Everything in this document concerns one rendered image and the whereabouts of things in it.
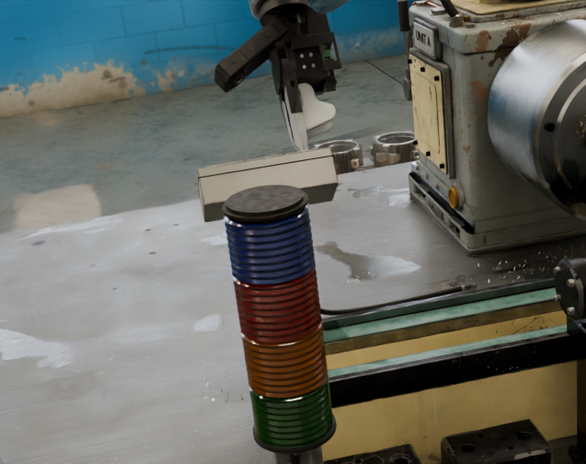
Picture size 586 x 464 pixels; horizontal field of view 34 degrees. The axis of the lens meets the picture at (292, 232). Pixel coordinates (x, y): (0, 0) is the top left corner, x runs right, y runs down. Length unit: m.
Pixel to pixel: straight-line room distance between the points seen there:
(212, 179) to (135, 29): 5.35
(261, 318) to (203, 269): 0.96
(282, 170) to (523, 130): 0.33
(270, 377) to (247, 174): 0.54
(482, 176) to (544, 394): 0.52
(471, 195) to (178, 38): 5.12
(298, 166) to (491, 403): 0.37
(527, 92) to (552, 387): 0.43
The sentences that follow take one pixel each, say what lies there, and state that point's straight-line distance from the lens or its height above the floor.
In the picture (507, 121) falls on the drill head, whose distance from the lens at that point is 1.38.
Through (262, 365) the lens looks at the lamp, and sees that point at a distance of 0.70.
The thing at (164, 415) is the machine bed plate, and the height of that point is 0.80.
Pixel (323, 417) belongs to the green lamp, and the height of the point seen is 1.05.
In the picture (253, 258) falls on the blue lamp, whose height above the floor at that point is 1.19.
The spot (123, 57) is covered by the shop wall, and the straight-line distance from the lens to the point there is 6.55.
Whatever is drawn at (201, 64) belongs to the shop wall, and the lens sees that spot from 6.60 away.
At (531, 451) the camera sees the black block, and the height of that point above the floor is 0.86.
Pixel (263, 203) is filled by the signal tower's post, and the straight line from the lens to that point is 0.66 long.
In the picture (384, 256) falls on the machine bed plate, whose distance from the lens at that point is 1.60.
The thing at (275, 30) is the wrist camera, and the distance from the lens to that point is 1.29.
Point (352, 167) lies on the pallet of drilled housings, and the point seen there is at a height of 0.29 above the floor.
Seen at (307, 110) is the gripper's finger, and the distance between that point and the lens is 1.25.
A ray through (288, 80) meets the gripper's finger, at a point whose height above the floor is 1.17.
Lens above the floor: 1.44
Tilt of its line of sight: 22 degrees down
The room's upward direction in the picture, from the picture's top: 7 degrees counter-clockwise
